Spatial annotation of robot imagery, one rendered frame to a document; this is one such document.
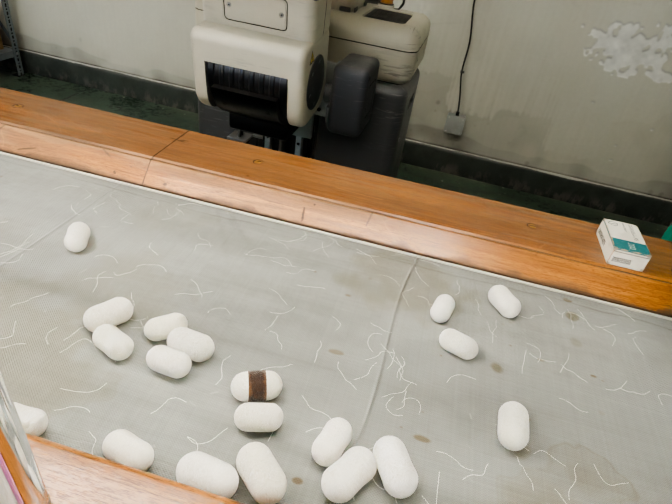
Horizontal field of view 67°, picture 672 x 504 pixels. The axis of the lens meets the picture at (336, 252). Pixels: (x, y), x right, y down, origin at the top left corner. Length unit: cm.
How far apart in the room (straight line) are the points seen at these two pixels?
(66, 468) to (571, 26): 225
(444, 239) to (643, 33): 195
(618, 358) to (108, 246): 46
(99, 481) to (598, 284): 45
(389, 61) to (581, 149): 146
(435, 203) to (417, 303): 15
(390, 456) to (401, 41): 98
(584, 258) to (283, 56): 61
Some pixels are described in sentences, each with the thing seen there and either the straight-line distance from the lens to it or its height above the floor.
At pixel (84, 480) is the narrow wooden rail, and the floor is 76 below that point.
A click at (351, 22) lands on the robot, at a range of 121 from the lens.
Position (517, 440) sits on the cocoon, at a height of 76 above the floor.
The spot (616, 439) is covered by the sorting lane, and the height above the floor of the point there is 74.
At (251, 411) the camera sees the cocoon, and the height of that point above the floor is 76.
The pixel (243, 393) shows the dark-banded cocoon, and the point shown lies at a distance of 35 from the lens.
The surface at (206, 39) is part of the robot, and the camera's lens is 100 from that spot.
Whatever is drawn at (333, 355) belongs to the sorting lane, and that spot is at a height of 74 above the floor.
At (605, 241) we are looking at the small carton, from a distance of 59.
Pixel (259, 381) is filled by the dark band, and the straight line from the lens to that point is 35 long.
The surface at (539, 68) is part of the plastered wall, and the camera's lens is 238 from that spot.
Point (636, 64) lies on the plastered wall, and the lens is 243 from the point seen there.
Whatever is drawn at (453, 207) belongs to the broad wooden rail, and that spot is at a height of 76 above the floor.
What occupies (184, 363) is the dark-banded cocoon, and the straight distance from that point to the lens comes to 37.
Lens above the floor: 103
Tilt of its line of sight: 35 degrees down
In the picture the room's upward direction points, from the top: 9 degrees clockwise
